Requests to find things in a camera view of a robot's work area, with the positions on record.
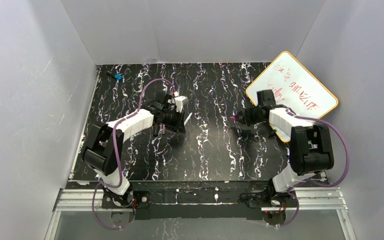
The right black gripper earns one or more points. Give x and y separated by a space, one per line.
247 117

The white pen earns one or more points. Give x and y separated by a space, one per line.
187 118

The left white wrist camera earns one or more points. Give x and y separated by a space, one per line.
180 103

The yellow-framed whiteboard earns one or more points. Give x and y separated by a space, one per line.
293 86

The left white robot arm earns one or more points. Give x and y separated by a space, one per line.
104 144

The blue cap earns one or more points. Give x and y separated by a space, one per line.
118 77

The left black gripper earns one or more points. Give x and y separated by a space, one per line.
177 120

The black orange-tipped marker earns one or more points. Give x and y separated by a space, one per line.
155 131

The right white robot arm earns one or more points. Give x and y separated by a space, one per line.
310 146

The aluminium frame rail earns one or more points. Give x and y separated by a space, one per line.
310 198

